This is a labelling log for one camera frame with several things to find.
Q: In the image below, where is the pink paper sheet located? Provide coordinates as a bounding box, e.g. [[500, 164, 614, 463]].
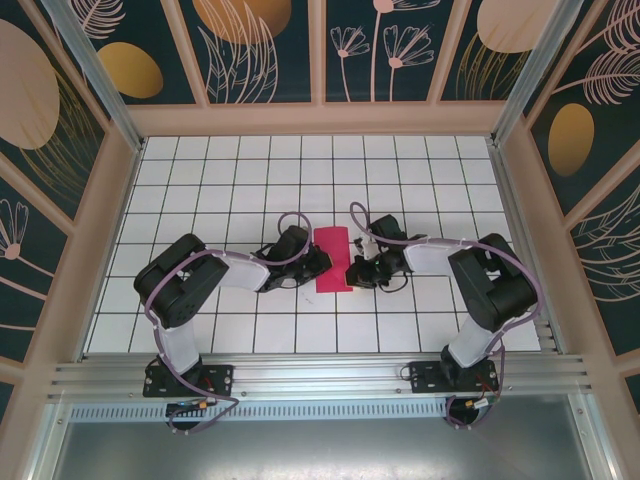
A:
[[313, 225, 355, 294]]

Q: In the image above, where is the grey metal sheet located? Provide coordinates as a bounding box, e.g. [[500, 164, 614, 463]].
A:
[[29, 394, 616, 480]]

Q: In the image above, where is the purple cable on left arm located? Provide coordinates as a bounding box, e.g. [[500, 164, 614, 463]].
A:
[[144, 212, 314, 436]]

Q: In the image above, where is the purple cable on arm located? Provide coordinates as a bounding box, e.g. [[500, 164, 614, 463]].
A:
[[144, 212, 314, 436], [348, 201, 544, 431]]

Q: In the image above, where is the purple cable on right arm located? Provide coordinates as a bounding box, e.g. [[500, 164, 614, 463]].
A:
[[348, 201, 544, 431]]

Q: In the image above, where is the long aluminium mounting rail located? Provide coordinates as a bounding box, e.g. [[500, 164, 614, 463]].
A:
[[47, 352, 596, 401]]

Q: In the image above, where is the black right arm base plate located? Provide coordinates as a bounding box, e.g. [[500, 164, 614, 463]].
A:
[[408, 359, 500, 394]]

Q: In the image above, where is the slotted grey cable duct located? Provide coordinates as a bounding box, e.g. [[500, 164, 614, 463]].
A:
[[69, 397, 451, 421]]

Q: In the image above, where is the aluminium side rail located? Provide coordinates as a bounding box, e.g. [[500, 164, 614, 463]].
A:
[[487, 137, 566, 356]]

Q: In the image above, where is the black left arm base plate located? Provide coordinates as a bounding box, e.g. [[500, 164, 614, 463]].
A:
[[143, 363, 236, 399]]

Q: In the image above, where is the dark floral wall panel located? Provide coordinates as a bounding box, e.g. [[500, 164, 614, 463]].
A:
[[82, 0, 197, 107], [323, 0, 464, 105], [569, 189, 640, 354], [438, 0, 556, 104], [527, 0, 640, 209], [178, 0, 322, 106], [0, 14, 110, 226], [0, 172, 71, 364]]

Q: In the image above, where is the aluminium corner post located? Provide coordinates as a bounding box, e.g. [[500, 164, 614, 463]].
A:
[[492, 0, 586, 146], [39, 0, 146, 154]]

